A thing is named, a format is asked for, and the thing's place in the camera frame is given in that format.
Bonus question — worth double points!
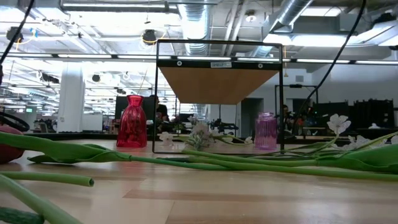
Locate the dark red artificial tulip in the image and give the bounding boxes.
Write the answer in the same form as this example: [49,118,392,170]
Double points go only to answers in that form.
[0,124,398,183]

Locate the pink artificial tulip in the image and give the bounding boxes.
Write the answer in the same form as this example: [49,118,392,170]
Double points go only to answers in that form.
[0,170,95,187]

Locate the person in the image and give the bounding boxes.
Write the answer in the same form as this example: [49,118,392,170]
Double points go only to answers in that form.
[280,104,298,139]
[154,95,171,133]

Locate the black computer monitor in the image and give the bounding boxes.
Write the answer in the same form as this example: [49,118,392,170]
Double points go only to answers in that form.
[114,95,157,121]

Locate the red glass vase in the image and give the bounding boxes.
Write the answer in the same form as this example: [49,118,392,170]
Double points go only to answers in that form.
[116,95,148,149]

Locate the purple ribbed glass vase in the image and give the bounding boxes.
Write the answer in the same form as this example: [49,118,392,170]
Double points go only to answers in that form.
[254,112,279,151]

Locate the black round ceiling device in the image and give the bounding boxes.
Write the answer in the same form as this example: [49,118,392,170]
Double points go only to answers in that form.
[6,26,24,44]
[142,29,158,47]

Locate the white pillar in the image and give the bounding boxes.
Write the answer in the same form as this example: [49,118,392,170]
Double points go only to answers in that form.
[57,62,86,134]

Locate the black cabinet row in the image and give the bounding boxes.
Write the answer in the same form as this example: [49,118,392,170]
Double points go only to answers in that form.
[310,98,396,130]

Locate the wooden shelf black metal frame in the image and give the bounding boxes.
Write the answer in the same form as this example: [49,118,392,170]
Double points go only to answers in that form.
[152,39,285,154]

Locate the black frame stand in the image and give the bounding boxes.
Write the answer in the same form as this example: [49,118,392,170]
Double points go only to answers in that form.
[274,83,320,125]

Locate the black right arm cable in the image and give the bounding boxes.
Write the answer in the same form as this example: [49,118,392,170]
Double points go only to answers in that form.
[290,0,368,128]

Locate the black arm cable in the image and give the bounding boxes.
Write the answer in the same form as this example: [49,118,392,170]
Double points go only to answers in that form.
[290,0,368,128]
[0,0,35,65]

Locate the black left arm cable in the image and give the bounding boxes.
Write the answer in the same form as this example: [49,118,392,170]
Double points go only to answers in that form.
[0,0,35,65]

